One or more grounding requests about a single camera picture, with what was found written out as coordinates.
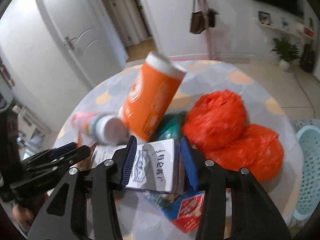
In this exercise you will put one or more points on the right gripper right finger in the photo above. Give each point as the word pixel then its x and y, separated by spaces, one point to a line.
pixel 254 215

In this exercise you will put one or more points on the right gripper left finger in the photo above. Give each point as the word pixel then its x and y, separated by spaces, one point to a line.
pixel 64 215

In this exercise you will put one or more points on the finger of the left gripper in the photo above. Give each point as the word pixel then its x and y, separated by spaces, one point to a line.
pixel 63 147

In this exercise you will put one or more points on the pink cylindrical canister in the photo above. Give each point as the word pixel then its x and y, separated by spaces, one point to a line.
pixel 106 129

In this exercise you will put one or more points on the blue red snack package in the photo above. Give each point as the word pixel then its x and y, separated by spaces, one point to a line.
pixel 184 211

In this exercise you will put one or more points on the white cardboard box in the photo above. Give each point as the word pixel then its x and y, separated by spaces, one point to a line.
pixel 154 166

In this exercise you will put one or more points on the orange white paper cup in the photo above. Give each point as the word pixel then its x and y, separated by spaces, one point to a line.
pixel 150 95

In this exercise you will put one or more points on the red plastic bag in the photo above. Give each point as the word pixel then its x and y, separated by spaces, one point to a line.
pixel 216 120

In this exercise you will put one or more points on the teal plastic bag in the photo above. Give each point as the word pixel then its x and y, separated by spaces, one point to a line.
pixel 170 127

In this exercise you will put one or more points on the person's hand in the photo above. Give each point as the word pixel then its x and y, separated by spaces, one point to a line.
pixel 25 216

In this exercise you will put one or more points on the light blue laundry basket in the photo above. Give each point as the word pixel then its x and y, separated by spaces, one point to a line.
pixel 308 138

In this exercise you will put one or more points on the pastel scallop tablecloth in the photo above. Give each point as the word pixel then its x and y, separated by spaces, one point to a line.
pixel 138 218

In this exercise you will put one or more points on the white interior door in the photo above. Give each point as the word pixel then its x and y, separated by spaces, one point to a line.
pixel 86 36

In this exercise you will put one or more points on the pink coat rack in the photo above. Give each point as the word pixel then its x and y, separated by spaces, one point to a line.
pixel 207 31

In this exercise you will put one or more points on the green potted plant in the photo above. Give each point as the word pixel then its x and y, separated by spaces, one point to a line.
pixel 286 51

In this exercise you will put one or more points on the brown hanging handbag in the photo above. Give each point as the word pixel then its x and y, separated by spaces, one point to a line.
pixel 197 23

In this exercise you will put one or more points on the black hanging small bag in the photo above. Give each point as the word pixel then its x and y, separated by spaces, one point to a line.
pixel 211 17

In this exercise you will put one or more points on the black framed butterfly picture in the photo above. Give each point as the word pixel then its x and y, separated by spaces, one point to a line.
pixel 264 18

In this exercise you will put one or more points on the white wall shelf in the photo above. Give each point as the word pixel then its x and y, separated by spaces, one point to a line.
pixel 297 34

